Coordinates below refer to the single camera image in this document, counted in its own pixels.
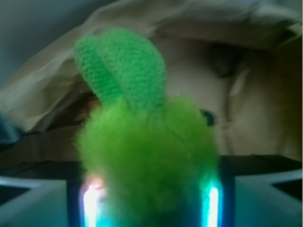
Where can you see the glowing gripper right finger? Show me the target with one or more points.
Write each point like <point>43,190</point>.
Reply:
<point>255,191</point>

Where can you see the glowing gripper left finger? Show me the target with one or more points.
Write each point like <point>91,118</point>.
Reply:
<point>49,194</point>

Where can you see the green plush animal toy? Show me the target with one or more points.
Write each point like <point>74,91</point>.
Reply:
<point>155,155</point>

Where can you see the dark green oval object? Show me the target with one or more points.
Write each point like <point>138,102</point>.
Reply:
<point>209,117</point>

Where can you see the brown paper bag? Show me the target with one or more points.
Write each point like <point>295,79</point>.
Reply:
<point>239,59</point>

